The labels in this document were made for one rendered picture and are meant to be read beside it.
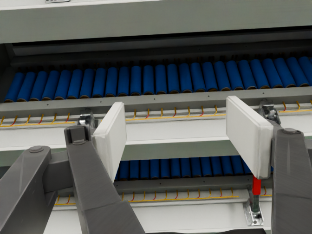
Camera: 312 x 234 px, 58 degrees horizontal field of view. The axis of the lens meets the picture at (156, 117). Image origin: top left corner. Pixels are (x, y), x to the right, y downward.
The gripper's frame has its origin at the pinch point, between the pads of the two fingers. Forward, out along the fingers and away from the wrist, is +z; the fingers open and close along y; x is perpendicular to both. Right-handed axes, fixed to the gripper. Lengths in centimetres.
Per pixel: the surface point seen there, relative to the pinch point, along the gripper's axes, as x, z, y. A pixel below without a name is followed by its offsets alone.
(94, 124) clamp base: -6.3, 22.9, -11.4
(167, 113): -5.5, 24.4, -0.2
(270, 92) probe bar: -3.1, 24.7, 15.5
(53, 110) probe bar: -4.0, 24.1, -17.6
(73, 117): -5.4, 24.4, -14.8
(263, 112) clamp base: -5.3, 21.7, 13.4
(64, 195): -22.4, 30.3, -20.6
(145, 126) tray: -7.0, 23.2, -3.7
